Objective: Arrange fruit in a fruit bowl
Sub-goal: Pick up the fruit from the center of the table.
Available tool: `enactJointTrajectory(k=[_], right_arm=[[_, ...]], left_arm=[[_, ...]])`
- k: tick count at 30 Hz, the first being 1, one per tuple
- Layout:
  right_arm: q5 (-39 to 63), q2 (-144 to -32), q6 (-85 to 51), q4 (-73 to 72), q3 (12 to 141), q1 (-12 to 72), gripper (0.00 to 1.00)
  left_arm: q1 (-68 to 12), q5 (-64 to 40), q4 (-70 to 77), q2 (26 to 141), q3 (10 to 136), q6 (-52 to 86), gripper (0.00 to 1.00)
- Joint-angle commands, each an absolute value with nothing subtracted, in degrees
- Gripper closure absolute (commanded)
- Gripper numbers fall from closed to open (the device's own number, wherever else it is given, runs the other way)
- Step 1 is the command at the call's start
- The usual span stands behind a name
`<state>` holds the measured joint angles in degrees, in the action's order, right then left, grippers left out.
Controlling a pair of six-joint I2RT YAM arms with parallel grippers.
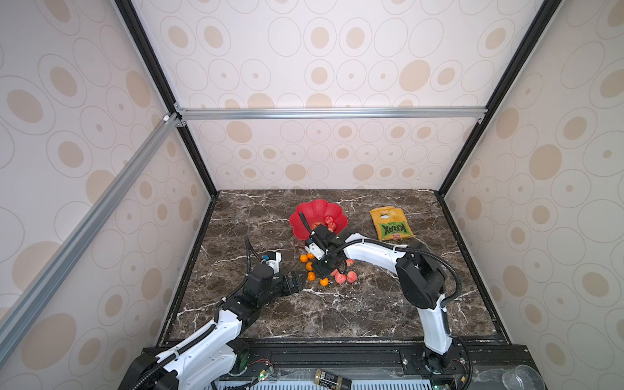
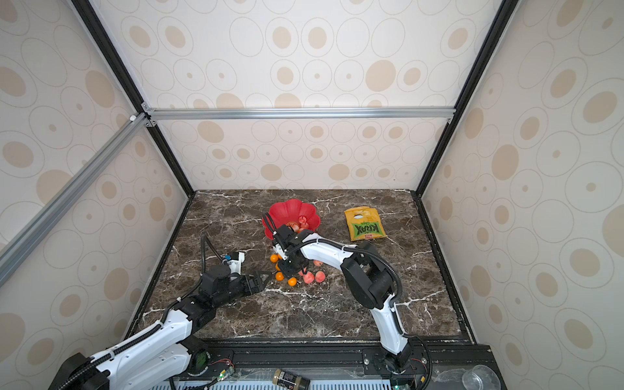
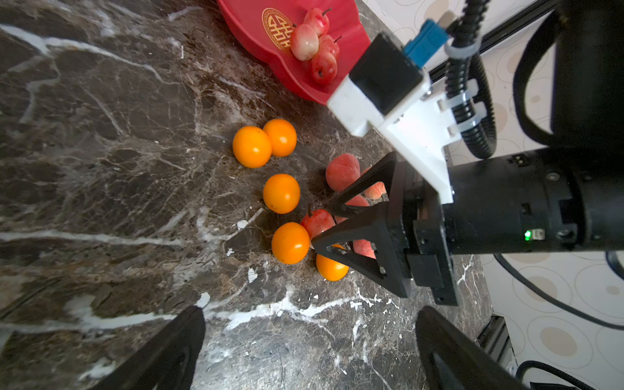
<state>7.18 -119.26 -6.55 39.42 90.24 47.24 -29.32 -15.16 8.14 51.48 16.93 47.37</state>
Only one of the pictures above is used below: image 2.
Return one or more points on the right black corner post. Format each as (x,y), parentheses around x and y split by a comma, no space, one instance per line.
(492,38)

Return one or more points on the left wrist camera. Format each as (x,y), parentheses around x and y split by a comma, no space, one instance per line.
(234,261)

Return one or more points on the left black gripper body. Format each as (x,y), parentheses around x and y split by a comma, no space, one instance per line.
(246,288)

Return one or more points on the black battery with gold label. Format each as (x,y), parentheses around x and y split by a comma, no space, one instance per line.
(290,381)

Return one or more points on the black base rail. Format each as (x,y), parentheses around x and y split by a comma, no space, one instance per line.
(328,364)

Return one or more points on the left black corner post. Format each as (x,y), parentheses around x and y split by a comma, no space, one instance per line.
(96,30)

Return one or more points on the left diagonal aluminium rail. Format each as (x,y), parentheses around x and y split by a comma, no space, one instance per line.
(30,237)

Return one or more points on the yellow green snack bag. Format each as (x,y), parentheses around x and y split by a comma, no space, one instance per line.
(364,223)

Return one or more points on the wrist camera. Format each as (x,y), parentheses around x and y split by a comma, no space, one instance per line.
(234,261)
(285,238)

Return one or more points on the horizontal aluminium rail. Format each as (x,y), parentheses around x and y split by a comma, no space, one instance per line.
(309,113)

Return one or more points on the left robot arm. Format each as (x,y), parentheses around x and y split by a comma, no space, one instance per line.
(168,347)

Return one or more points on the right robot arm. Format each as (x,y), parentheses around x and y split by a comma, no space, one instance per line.
(372,281)

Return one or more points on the clear plastic cup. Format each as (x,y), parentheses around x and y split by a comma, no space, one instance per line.
(481,377)

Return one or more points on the black corner post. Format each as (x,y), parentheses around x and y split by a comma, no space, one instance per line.
(492,38)
(96,30)

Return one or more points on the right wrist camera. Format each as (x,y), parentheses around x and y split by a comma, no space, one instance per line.
(285,238)

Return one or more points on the red flower-shaped fruit bowl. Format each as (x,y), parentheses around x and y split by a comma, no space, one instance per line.
(288,213)

